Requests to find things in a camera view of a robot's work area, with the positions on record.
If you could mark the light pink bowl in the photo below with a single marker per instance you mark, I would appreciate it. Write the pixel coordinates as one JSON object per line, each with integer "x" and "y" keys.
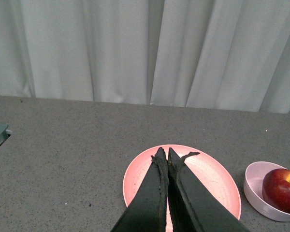
{"x": 254, "y": 175}

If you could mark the red apple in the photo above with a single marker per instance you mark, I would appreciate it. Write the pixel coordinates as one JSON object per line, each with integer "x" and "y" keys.
{"x": 276, "y": 189}

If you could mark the pink plate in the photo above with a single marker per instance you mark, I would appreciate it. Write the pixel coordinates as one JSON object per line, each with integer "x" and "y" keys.
{"x": 209, "y": 171}

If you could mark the grey-white curtain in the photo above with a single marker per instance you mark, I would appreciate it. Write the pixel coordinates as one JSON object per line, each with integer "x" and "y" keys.
{"x": 217, "y": 54}

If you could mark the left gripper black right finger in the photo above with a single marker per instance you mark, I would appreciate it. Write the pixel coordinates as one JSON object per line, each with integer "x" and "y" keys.
{"x": 192, "y": 207}

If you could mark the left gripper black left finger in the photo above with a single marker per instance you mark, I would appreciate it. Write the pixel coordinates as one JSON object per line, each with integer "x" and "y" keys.
{"x": 147, "y": 212}

